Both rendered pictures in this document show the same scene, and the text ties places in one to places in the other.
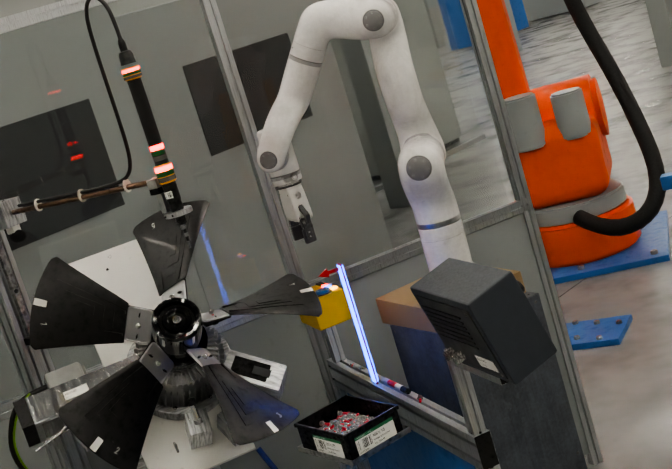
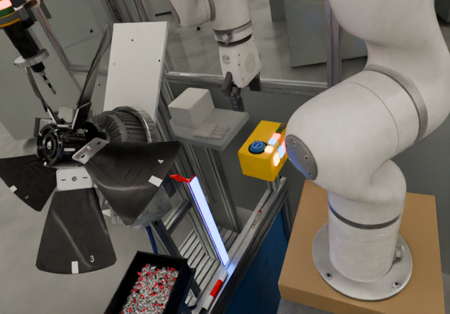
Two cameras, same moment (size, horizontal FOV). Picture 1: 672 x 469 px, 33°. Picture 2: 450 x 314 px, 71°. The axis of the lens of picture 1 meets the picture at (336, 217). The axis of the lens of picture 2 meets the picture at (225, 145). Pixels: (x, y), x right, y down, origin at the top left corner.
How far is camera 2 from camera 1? 2.66 m
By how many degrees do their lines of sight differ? 60
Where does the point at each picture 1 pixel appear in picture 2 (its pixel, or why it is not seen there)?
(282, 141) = not seen: outside the picture
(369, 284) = not seen: hidden behind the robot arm
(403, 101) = (342, 3)
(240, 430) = (44, 259)
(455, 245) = (354, 247)
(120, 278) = (134, 51)
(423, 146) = (325, 128)
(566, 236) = not seen: outside the picture
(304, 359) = not seen: hidden behind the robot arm
